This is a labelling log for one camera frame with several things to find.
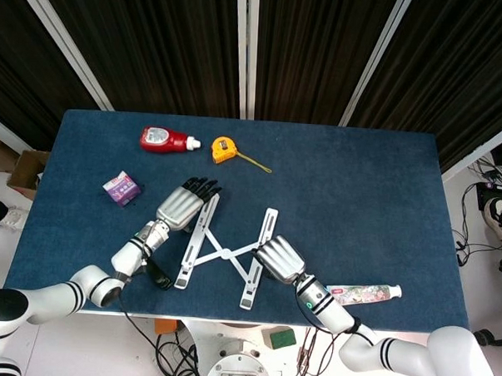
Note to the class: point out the red ketchup bottle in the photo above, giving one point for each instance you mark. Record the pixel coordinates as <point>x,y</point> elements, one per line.
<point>169,142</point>

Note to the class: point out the dark pleated curtain panel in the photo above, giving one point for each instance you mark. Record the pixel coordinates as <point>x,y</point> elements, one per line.
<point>19,61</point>
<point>315,53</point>
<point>460,72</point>
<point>157,46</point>

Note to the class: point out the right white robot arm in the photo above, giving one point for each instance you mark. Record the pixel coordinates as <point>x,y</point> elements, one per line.
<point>333,312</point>

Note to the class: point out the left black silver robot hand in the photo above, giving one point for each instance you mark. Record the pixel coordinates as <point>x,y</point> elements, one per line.
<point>179,207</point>

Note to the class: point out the small purple box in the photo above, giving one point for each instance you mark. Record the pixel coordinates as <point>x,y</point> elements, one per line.
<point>122,189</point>

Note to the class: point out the yellow tape measure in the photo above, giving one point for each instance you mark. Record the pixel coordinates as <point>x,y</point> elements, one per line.
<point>222,150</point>

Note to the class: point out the orange box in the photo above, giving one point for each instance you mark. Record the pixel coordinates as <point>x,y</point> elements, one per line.
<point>166,326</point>

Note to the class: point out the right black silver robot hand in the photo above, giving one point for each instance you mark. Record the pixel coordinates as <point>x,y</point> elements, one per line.
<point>281,260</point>

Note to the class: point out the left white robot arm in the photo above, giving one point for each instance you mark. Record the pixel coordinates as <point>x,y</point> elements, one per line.
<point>125,255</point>

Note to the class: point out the green block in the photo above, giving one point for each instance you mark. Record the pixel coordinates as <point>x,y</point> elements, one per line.
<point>282,339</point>

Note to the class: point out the blue velvet table cover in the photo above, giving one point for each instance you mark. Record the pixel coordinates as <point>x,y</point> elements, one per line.
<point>358,201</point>

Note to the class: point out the white frame post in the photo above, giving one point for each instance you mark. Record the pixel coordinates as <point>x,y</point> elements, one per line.
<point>245,50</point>
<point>481,152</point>
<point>16,132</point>
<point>65,42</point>
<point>377,60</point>

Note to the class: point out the brown cardboard box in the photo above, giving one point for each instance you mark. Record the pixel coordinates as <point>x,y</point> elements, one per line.
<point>26,174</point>

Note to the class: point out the floral toothpaste tube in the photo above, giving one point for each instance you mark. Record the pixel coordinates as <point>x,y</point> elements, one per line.
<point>363,293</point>

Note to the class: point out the white black sneaker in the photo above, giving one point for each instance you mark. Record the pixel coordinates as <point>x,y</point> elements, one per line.
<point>499,217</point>

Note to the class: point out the white folding laptop stand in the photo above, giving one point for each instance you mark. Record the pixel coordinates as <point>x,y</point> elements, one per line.
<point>227,253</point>

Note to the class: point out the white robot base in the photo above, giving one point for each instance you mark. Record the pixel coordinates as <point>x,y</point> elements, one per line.
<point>239,362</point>

